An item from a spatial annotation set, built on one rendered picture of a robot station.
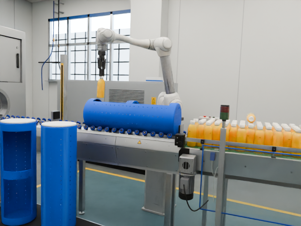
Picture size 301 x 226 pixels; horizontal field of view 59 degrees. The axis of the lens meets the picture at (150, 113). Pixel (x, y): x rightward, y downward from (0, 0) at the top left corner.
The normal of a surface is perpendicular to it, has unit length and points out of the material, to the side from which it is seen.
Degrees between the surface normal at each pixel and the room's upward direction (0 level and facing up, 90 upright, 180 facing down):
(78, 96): 90
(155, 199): 90
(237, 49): 90
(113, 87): 90
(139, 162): 109
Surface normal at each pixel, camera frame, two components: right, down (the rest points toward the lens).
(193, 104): -0.46, 0.07
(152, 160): -0.33, 0.40
